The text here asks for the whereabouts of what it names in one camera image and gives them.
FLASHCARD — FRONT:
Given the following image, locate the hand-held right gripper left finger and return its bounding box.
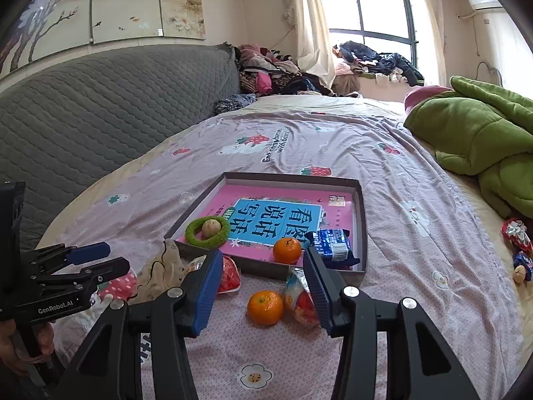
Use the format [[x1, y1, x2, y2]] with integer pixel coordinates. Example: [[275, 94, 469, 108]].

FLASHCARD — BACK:
[[60, 249, 225, 400]]

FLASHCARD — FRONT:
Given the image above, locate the dark patterned cloth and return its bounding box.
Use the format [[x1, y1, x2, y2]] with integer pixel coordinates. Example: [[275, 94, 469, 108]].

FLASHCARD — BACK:
[[213, 93, 257, 115]]

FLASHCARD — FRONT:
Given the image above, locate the green fuzzy hair ring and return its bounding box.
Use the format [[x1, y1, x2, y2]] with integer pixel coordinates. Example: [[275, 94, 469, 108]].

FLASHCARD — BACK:
[[185, 216, 231, 247]]

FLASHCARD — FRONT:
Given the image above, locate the blue candy wrapper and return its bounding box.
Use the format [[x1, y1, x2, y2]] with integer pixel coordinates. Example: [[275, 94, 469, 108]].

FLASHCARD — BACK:
[[513, 250, 533, 285]]

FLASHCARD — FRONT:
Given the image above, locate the pile of dark clothes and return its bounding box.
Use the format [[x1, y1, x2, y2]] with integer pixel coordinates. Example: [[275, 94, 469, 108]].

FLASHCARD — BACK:
[[332, 41, 424, 86]]

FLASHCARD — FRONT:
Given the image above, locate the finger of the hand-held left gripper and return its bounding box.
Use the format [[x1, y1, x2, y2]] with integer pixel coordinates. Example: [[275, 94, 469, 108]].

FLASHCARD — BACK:
[[31, 257, 131, 297], [29, 242, 111, 276]]

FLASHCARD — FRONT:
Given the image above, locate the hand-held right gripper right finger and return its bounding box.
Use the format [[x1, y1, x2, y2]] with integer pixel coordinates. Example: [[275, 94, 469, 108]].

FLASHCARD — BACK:
[[303, 247, 473, 400]]

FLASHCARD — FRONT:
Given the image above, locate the red snack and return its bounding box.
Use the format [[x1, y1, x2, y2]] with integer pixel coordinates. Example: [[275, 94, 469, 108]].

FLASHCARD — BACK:
[[284, 267, 321, 326], [183, 255, 241, 294]]

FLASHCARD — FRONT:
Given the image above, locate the orange mandarin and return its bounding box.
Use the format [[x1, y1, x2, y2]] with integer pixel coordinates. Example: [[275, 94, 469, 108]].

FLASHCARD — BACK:
[[247, 290, 284, 326], [272, 237, 302, 264]]

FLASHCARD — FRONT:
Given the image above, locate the flower wall painting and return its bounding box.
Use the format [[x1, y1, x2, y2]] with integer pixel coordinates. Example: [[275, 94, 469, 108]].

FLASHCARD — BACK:
[[0, 0, 206, 76]]

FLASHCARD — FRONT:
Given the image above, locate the beige hair scrunchie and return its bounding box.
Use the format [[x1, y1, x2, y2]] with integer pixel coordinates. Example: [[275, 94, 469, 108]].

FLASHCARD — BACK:
[[128, 238, 186, 304]]

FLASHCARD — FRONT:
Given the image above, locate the pink and blue book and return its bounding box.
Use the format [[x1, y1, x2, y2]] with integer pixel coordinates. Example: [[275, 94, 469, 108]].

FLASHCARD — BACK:
[[177, 185, 359, 265]]

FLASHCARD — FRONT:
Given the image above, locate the small doll toy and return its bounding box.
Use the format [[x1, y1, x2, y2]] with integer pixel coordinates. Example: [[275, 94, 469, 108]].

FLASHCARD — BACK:
[[501, 218, 533, 255]]

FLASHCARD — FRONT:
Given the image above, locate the blue snack packet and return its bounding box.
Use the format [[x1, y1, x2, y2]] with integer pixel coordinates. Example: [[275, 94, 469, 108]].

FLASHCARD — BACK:
[[305, 228, 361, 269]]

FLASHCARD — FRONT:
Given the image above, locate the grey cardboard box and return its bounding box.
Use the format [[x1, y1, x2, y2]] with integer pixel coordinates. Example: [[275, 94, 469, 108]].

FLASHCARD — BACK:
[[164, 172, 368, 283]]

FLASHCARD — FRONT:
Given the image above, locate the strawberry print bed sheet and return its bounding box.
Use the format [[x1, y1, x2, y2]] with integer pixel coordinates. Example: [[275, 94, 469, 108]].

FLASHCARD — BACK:
[[35, 96, 523, 400]]

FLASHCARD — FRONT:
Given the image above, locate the green blanket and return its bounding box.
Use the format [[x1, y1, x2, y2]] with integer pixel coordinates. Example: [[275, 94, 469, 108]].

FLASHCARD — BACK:
[[403, 76, 533, 219]]

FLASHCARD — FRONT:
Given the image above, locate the window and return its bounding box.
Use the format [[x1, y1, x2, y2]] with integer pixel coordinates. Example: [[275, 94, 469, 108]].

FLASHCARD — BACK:
[[314, 0, 419, 76]]

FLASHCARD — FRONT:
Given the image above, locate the pink pillow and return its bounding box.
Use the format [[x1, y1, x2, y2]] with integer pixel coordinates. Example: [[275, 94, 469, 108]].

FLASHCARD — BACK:
[[404, 85, 454, 111]]

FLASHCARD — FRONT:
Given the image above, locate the grey quilted headboard cover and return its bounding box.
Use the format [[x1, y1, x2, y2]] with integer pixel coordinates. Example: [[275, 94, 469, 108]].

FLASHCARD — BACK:
[[0, 44, 241, 251]]

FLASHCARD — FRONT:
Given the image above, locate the cream curtain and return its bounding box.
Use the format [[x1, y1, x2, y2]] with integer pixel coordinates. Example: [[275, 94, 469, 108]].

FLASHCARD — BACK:
[[283, 0, 337, 88], [410, 0, 442, 86]]

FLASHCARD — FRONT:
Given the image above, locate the person's left hand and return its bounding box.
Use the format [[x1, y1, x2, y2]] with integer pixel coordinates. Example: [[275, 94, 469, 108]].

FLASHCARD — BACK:
[[0, 323, 56, 378]]

